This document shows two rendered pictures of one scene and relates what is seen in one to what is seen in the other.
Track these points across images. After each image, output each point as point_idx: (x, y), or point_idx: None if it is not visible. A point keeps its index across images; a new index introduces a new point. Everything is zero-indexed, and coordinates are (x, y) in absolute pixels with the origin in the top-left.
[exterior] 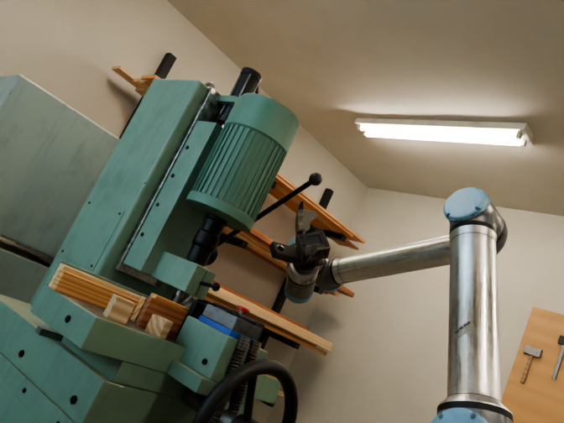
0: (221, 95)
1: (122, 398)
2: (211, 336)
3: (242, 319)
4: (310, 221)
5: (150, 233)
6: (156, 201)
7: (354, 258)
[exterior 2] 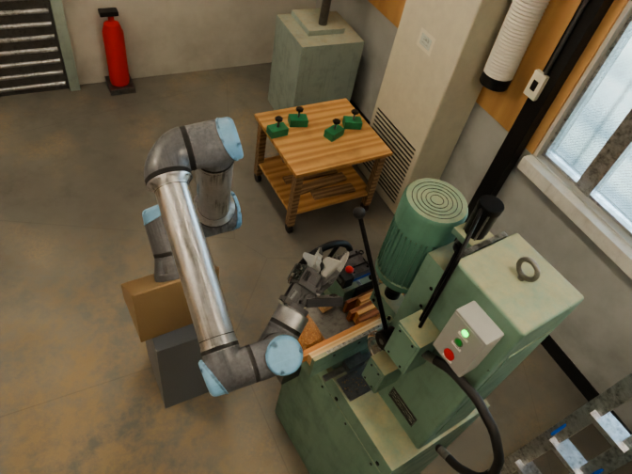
0: (492, 234)
1: None
2: None
3: (354, 250)
4: (324, 266)
5: None
6: None
7: (226, 307)
